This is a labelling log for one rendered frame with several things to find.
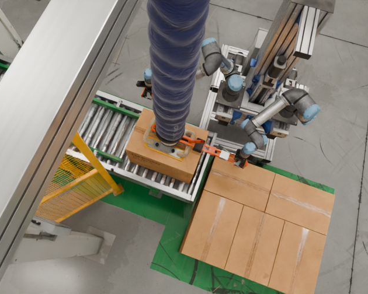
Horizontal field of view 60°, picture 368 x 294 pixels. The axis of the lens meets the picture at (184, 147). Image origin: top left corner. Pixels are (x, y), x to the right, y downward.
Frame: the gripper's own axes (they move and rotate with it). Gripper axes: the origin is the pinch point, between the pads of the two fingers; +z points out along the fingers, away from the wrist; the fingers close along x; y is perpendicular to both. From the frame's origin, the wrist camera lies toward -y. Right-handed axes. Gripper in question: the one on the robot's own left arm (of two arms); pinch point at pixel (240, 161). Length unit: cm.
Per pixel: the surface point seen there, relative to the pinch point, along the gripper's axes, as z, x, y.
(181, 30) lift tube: -142, 10, 56
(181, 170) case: 13.3, 21.0, 40.7
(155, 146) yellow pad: 11, 11, 68
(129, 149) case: 13, 21, 87
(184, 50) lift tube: -129, 9, 54
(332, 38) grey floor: 107, -243, -75
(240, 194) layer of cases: 54, 12, -18
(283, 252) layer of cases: 53, 47, -69
